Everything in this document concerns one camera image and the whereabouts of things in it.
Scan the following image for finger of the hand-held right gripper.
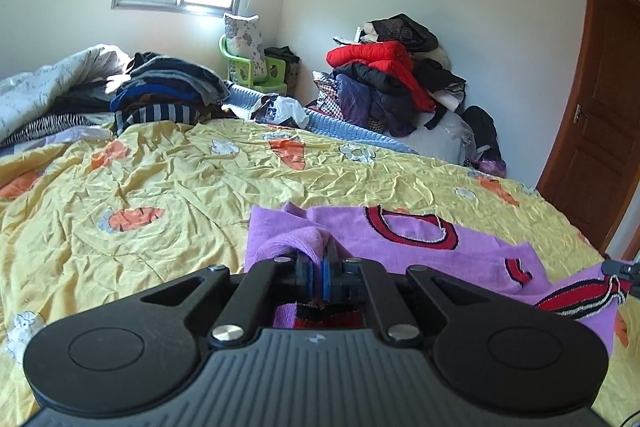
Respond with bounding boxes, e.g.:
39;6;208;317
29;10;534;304
602;259;632;279

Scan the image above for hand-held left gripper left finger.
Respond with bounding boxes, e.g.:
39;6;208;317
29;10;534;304
132;254;315;350

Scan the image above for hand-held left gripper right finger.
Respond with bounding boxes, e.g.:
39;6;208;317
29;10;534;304
320;257;506;350

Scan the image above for purple sweater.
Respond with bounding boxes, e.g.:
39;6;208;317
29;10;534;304
245;202;632;355

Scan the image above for pile of dark folded clothes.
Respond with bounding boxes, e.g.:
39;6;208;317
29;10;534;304
110;52;231;135

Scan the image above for wooden door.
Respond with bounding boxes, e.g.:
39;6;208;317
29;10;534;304
536;0;640;258

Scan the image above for blue quilted bed cover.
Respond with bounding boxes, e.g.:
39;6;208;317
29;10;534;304
222;79;421;155

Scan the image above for purple plastic bag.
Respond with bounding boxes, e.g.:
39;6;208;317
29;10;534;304
475;157;507;178

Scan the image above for white plastic bag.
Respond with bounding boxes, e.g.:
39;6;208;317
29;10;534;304
250;93;308;128

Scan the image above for yellow carrot print blanket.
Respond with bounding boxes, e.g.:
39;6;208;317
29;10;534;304
0;117;640;427

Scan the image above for clear plastic wrapped bundle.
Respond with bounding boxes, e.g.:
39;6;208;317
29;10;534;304
407;109;476;168

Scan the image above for navy puffer jacket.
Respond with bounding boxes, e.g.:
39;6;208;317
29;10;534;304
335;73;418;138

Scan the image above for houndstooth cloth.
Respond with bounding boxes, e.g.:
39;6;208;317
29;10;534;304
312;70;346;118

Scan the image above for black backpack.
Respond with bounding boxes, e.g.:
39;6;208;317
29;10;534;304
462;105;503;162

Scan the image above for green plastic chair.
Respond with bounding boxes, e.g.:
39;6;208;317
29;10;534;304
218;34;288;96

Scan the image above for black cloth on chair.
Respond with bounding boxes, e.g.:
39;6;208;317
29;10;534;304
264;46;301;98

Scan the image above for black garments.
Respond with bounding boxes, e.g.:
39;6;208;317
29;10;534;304
412;57;468;130

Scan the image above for floral pillow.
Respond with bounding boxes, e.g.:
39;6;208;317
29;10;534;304
223;13;268;80

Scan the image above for dark patterned jacket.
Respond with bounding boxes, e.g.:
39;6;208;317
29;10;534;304
370;13;440;54

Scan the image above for zebra striped cloth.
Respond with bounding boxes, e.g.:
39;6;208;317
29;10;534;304
0;113;116;148

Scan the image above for white quilt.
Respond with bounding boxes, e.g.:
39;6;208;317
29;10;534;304
0;46;133;142

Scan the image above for pile of clothes by wall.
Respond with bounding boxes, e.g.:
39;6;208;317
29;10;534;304
326;41;436;112

